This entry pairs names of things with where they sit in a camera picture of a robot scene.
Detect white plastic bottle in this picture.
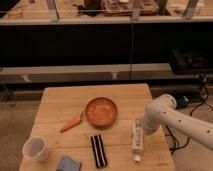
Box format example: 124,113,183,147
131,120,144,162

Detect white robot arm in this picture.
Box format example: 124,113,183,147
141,94,213,151

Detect orange ceramic bowl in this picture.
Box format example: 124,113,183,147
85,97,118,127

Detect orange carrot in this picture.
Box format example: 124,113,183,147
60,113,83,132

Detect black white striped block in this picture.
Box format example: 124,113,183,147
90,134,108,168

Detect black box on shelf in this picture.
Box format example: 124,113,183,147
168,49,213,75

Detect blue sponge cloth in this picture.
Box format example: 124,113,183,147
56,156,81,171

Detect white plastic cup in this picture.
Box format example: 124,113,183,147
22,136,49,162

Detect metal shelf rail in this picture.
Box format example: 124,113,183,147
0,63,172,84

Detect black cable on floor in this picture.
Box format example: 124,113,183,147
164,74,210,156

